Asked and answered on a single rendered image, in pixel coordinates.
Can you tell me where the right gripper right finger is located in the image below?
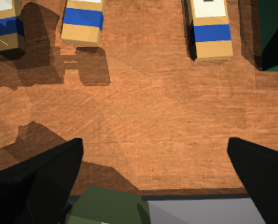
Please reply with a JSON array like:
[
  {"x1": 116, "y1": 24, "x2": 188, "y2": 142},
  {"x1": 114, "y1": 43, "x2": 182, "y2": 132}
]
[{"x1": 227, "y1": 137, "x2": 278, "y2": 224}]

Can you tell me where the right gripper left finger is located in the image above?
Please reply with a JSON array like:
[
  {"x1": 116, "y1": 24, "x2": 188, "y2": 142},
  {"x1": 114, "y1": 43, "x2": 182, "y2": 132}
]
[{"x1": 0, "y1": 138, "x2": 84, "y2": 224}]

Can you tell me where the white welding electrode pack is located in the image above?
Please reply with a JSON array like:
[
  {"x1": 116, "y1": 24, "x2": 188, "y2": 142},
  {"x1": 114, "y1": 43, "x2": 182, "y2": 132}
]
[
  {"x1": 187, "y1": 0, "x2": 233, "y2": 62},
  {"x1": 61, "y1": 0, "x2": 106, "y2": 47}
]

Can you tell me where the tan cardboard box with white label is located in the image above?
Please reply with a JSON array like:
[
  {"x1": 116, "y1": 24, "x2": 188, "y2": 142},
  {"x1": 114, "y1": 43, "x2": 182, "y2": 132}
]
[{"x1": 0, "y1": 0, "x2": 25, "y2": 56}]

